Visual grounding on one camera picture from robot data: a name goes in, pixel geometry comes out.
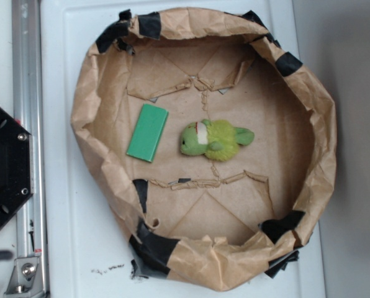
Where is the green plush animal toy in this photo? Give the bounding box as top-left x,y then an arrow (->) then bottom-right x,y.
180,119 -> 255,161

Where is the green rectangular block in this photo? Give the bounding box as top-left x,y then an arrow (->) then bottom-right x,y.
127,104 -> 168,162

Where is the brown paper bag bin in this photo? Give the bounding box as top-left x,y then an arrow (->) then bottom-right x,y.
71,7 -> 337,291

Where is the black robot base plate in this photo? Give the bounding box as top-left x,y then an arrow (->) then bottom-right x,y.
0,107 -> 32,230

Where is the aluminium extrusion rail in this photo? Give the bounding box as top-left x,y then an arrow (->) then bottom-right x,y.
12,1 -> 50,297

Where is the metal corner bracket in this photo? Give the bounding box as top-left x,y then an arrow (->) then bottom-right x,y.
4,256 -> 45,297

